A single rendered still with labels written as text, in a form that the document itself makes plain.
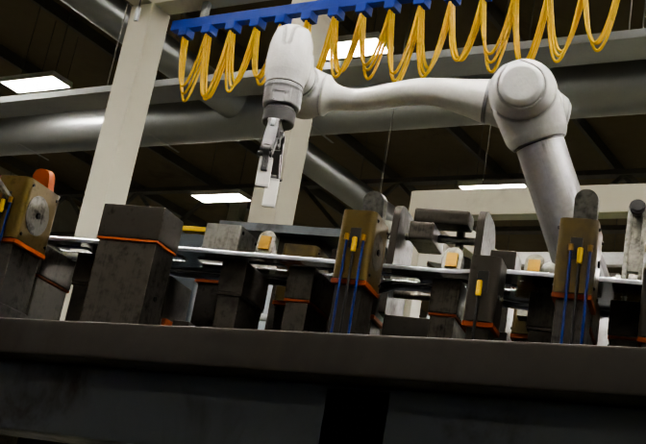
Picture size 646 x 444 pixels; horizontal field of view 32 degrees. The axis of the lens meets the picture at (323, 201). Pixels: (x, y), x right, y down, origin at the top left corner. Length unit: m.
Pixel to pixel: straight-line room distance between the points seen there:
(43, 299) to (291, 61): 0.80
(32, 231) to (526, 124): 0.98
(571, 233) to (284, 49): 1.09
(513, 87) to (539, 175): 0.18
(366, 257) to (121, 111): 4.43
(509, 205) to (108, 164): 3.69
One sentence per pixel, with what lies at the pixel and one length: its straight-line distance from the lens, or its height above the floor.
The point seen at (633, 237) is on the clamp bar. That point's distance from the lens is 2.11.
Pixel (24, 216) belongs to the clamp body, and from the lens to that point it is 2.05.
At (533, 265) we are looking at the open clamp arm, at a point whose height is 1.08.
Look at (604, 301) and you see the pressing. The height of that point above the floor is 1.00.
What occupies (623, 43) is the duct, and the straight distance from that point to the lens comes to 10.02.
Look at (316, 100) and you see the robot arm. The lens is 2.69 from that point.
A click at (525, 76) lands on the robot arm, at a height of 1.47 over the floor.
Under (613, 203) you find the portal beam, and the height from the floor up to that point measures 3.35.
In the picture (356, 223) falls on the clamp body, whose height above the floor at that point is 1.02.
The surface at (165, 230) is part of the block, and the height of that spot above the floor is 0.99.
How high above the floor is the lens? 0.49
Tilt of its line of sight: 18 degrees up
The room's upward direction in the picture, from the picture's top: 10 degrees clockwise
